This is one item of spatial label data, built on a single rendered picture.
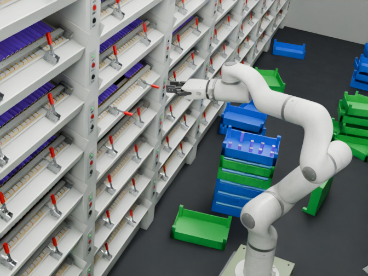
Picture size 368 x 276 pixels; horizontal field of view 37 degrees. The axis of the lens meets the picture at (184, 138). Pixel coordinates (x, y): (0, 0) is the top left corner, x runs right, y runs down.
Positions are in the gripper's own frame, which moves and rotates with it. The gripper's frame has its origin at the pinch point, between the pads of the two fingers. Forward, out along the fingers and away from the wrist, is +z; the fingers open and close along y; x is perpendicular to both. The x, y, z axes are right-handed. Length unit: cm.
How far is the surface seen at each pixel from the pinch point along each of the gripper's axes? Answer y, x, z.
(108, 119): -17.3, -7.5, 20.9
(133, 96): 4.5, -7.8, 20.5
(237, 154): 64, -67, -5
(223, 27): 149, -25, 27
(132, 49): 4.9, 12.9, 18.3
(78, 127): -39.7, 0.6, 19.8
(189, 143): 100, -85, 38
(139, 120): 15.1, -24.8, 25.3
